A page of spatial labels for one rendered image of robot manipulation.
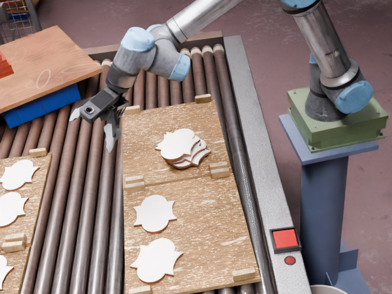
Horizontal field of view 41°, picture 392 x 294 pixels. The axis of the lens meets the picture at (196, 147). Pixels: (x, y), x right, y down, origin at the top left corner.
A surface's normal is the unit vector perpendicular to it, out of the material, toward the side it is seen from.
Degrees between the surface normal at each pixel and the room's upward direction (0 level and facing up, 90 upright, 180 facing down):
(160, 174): 0
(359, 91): 96
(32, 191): 0
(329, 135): 90
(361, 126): 90
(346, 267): 90
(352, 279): 0
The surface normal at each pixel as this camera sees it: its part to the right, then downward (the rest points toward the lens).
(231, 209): -0.11, -0.77
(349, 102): 0.29, 0.66
